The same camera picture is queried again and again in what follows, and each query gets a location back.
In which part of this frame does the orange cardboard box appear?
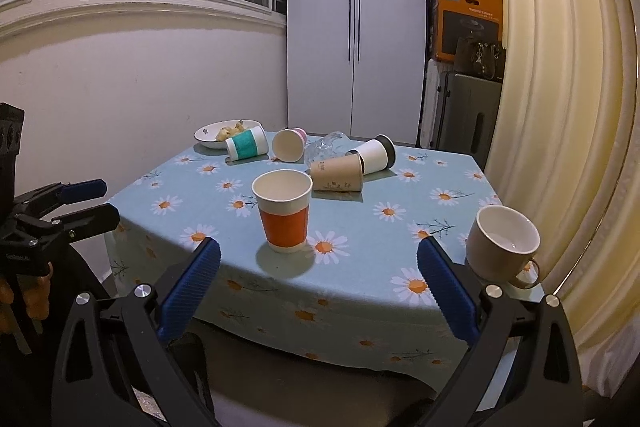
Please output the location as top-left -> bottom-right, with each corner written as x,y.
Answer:
431,0 -> 503,63

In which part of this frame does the white plate of snacks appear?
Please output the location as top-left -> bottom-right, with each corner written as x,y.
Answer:
194,119 -> 262,150

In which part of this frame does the brown kraft paper cup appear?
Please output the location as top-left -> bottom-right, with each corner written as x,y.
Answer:
310,154 -> 363,192

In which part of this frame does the person's left hand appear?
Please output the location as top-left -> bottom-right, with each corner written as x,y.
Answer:
0,263 -> 53,334

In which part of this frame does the beige ceramic mug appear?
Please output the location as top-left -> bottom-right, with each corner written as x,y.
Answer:
465,205 -> 541,289

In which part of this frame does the dark cabinet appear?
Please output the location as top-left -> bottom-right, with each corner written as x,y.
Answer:
419,60 -> 502,169

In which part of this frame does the clear glass tumbler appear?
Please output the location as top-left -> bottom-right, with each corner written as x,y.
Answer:
304,131 -> 350,168

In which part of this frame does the daisy print blue tablecloth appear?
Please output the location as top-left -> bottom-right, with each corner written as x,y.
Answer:
105,145 -> 499,390

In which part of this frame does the pink banded paper cup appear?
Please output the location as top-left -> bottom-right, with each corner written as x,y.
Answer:
272,128 -> 307,162

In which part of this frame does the cream yellow curtain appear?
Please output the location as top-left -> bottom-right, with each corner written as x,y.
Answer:
486,0 -> 639,397

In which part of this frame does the teal banded paper cup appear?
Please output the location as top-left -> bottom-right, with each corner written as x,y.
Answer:
226,126 -> 269,161

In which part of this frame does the orange banded paper cup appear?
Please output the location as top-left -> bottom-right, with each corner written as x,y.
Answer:
252,169 -> 312,254

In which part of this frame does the white wardrobe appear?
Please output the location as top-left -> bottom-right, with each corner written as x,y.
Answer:
286,0 -> 426,144

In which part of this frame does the brown handbag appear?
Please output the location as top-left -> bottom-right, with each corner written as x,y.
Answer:
454,37 -> 506,82

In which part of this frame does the black rimmed white cup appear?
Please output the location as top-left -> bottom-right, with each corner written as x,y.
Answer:
347,134 -> 396,176

